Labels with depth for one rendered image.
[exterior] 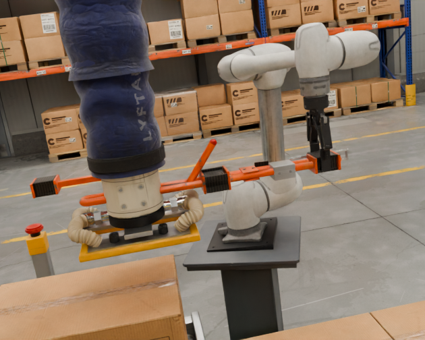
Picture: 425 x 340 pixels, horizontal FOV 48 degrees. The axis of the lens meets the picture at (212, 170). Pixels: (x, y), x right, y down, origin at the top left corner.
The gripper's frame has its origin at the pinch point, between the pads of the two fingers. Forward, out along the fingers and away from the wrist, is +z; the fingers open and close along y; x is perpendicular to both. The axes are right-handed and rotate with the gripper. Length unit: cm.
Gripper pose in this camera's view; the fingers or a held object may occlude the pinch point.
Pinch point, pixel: (320, 159)
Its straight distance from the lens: 154.3
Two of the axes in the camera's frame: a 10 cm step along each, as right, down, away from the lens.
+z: 1.3, 9.6, 2.6
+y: 1.5, 2.4, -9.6
